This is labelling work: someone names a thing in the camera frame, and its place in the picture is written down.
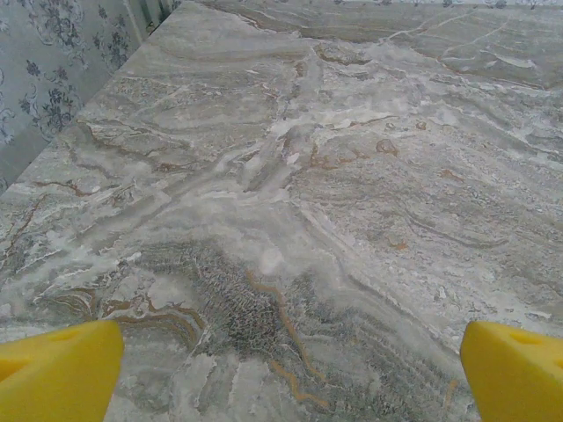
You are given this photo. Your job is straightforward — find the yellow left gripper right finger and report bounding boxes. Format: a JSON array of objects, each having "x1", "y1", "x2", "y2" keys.
[{"x1": 458, "y1": 319, "x2": 563, "y2": 422}]

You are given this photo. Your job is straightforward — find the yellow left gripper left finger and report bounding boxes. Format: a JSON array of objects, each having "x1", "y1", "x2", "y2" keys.
[{"x1": 0, "y1": 319, "x2": 126, "y2": 422}]

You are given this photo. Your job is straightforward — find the aluminium frame post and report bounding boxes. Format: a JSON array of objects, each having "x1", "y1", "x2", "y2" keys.
[{"x1": 125, "y1": 0, "x2": 182, "y2": 46}]

